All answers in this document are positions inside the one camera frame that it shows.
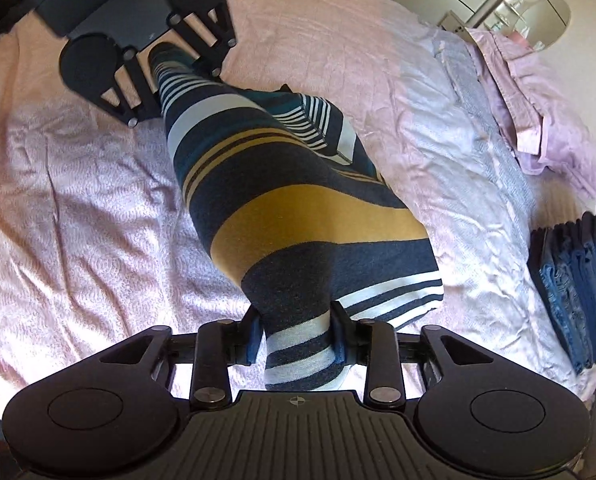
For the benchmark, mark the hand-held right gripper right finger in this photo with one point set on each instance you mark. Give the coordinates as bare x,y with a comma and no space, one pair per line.
339,342

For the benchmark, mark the striped knit shirt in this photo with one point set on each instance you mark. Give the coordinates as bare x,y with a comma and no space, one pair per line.
303,210

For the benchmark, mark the stack of folded blue jeans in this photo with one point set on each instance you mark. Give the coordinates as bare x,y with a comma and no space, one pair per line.
578,285

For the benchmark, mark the pink bed sheet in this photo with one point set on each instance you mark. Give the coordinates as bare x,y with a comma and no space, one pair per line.
77,185

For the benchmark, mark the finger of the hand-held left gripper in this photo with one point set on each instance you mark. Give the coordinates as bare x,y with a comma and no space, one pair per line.
142,95
225,55

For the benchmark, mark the folded pink shirt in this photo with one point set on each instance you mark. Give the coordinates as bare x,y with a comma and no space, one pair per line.
543,110

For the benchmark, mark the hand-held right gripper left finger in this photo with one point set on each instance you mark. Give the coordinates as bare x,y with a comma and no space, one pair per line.
252,347

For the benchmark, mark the oval mirror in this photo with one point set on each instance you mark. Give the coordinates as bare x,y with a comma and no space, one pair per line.
543,17

